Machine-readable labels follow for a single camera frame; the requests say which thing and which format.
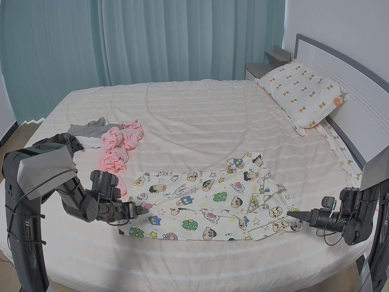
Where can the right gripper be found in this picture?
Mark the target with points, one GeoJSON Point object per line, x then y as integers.
{"type": "Point", "coordinates": [325, 220]}

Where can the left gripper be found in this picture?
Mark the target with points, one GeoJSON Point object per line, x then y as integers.
{"type": "Point", "coordinates": [120, 212]}

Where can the white printed pyjama top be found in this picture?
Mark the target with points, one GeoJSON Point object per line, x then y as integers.
{"type": "Point", "coordinates": [212, 199]}

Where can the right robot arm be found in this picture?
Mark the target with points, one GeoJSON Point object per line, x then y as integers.
{"type": "Point", "coordinates": [364, 211]}

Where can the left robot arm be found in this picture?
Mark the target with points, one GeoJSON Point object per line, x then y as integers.
{"type": "Point", "coordinates": [42, 169]}

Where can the pink garment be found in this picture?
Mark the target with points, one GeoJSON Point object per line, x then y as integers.
{"type": "Point", "coordinates": [124, 138]}

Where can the black garment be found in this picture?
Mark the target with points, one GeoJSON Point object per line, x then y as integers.
{"type": "Point", "coordinates": [73, 144]}

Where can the grey garment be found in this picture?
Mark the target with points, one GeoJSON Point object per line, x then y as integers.
{"type": "Point", "coordinates": [88, 129]}

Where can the bed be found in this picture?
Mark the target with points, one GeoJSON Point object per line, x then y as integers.
{"type": "Point", "coordinates": [197, 117]}

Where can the white printed pillow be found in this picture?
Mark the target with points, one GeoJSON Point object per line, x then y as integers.
{"type": "Point", "coordinates": [304, 93]}

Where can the grey bedside table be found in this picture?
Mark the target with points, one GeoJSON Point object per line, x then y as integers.
{"type": "Point", "coordinates": [256, 70]}

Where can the blue-green curtain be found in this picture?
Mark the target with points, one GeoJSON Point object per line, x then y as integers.
{"type": "Point", "coordinates": [152, 35]}

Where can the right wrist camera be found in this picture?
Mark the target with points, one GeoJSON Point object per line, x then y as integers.
{"type": "Point", "coordinates": [328, 202]}

